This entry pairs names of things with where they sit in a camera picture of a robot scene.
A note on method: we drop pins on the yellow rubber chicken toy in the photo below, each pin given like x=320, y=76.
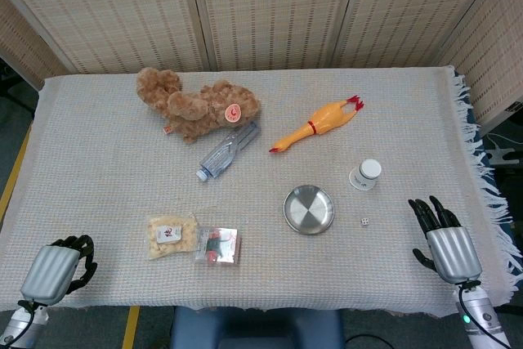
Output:
x=323, y=118

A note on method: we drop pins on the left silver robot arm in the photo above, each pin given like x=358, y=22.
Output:
x=18, y=326

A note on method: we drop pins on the clear bag of red-black parts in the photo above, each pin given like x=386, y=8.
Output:
x=216, y=244

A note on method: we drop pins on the brown plush teddy bear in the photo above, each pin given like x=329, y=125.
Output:
x=192, y=108

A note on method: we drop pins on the clear bag of yellow snacks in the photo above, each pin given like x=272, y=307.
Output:
x=169, y=238

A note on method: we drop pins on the round stainless steel plate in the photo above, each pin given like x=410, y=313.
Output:
x=308, y=210

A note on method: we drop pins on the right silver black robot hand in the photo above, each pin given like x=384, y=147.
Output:
x=453, y=253

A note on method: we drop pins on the white paper cup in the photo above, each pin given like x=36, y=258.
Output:
x=369, y=171

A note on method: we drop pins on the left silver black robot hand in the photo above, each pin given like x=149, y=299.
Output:
x=49, y=271

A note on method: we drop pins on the beige woven fringed tablecloth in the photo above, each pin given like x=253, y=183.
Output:
x=102, y=161

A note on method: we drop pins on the small white die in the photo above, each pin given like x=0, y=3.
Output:
x=365, y=222

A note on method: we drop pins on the clear plastic water bottle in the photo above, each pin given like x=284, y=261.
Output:
x=222, y=155

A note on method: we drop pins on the woven folding screen panel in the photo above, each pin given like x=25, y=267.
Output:
x=24, y=46
x=278, y=10
x=421, y=10
x=114, y=10
x=494, y=46

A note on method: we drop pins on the white metal stand foot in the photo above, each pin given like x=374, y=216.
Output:
x=504, y=157

